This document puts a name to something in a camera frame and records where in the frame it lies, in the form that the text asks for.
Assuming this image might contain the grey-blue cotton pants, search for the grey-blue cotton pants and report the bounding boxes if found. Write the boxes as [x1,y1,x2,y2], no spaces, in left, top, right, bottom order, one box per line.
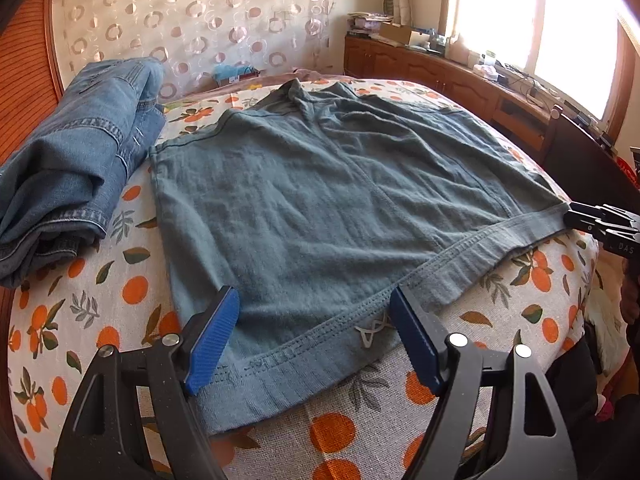
[150,80,567,434]

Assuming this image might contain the orange fruit print bedsheet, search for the orange fruit print bedsheet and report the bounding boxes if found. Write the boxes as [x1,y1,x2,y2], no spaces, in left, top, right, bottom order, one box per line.
[8,78,599,479]

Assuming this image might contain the folded blue denim jeans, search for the folded blue denim jeans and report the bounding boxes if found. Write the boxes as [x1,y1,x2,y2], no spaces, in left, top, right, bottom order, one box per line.
[1,58,165,288]

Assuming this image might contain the cardboard box on cabinet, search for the cardboard box on cabinet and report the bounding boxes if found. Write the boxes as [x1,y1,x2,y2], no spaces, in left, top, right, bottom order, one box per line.
[378,23,430,46]

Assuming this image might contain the long wooden cabinet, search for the long wooden cabinet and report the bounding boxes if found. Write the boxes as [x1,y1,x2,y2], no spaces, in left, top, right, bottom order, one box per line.
[344,35,562,165]

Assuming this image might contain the stack of papers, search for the stack of papers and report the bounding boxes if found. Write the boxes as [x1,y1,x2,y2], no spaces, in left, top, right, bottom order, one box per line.
[347,12,394,36]

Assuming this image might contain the wooden headboard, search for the wooden headboard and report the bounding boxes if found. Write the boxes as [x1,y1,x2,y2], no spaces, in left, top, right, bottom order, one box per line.
[0,0,63,160]

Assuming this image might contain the teal item on box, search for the teal item on box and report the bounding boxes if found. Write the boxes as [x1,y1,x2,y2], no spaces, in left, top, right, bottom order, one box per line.
[213,64,260,87]

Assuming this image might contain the circle pattern sheer curtain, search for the circle pattern sheer curtain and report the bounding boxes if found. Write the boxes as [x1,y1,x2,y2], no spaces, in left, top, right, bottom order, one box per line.
[52,0,336,101]

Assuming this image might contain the window with wooden frame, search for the window with wooden frame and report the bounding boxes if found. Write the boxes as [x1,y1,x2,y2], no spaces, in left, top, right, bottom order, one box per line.
[442,0,639,138]

